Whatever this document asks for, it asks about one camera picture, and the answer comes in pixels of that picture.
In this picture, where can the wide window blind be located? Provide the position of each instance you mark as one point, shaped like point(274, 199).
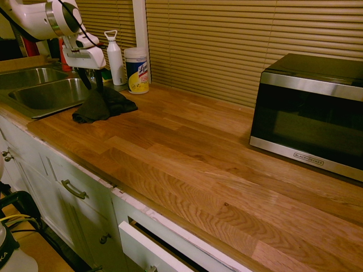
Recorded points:
point(255, 34)

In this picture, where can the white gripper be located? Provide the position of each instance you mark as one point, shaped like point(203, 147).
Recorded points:
point(82, 58)

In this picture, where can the white window frame post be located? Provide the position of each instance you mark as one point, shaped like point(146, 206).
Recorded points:
point(140, 25)

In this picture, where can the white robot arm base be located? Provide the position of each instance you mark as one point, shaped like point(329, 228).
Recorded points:
point(14, 258)

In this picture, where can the white kitchen cabinet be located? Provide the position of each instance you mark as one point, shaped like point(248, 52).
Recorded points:
point(42, 181)

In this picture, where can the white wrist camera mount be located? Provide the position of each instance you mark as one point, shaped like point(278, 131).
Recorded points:
point(85, 41)

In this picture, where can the black steel microwave oven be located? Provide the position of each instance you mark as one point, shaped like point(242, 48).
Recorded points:
point(306, 119)

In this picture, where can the white water bottle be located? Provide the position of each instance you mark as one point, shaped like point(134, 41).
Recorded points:
point(115, 62)

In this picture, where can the red fire extinguisher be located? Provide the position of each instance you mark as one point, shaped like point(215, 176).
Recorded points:
point(29, 46)

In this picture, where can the yellow green sponge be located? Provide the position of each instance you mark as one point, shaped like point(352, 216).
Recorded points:
point(107, 76)

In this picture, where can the round metal cabinet knob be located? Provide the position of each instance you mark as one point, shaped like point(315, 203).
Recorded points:
point(105, 238)
point(8, 158)
point(4, 153)

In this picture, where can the white open drawer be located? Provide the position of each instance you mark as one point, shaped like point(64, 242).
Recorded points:
point(141, 246)

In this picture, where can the yellow disinfecting wipes canister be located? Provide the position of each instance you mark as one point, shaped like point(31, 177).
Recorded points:
point(137, 73)

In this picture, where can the dark cleaning cloth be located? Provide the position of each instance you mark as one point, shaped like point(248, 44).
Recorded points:
point(105, 106)

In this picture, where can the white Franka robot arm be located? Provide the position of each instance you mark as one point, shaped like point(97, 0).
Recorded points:
point(28, 17)

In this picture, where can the red spray bottle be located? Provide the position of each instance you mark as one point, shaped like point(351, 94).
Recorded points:
point(63, 61)

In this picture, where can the stainless steel double sink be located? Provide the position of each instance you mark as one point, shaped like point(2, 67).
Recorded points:
point(51, 96)

